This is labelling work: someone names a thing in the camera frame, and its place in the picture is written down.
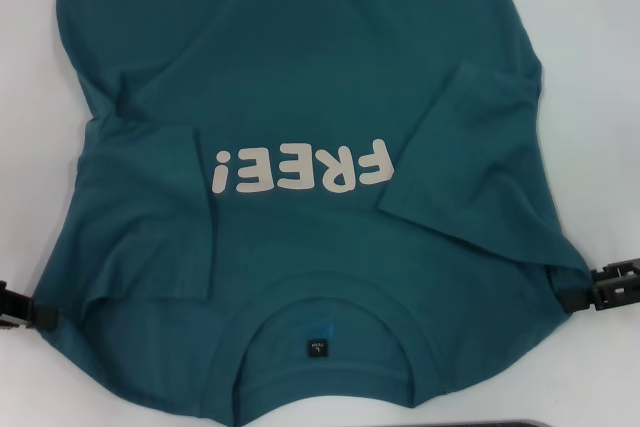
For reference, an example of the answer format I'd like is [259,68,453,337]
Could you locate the teal FREE print T-shirt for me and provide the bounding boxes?
[27,0,592,406]

